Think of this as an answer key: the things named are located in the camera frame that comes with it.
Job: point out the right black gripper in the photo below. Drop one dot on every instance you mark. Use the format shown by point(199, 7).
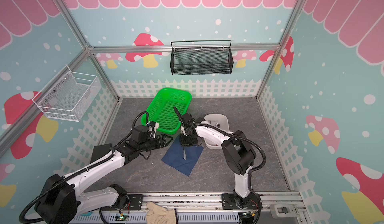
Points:
point(186, 140)

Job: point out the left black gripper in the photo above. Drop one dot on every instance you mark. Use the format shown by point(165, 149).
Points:
point(163, 144)

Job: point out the dark blue paper napkin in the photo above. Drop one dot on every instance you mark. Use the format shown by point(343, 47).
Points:
point(174, 157)

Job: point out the green plastic basket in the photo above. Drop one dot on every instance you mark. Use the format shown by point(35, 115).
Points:
point(161, 109)

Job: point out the white plastic tub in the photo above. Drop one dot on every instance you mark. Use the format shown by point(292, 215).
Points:
point(220, 121)

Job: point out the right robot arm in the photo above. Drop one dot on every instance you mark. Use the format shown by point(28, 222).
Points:
point(242, 156)

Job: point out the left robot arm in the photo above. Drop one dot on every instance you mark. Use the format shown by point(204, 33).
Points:
point(63, 198)

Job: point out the black flat pad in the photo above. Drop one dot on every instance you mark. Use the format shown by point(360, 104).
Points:
point(100, 151)

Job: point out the beige work glove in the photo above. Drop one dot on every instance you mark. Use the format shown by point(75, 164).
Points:
point(160, 215)

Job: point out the grey latch plate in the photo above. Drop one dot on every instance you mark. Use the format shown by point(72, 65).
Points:
point(280, 211)

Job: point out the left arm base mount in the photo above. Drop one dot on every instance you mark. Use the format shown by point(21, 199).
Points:
point(128, 203)

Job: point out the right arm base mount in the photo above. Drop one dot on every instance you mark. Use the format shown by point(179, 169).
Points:
point(233, 201)

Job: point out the black mesh wall basket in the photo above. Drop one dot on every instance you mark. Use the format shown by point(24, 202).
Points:
point(207, 57)

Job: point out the white wire wall basket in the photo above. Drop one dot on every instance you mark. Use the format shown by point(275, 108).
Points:
point(68, 96)

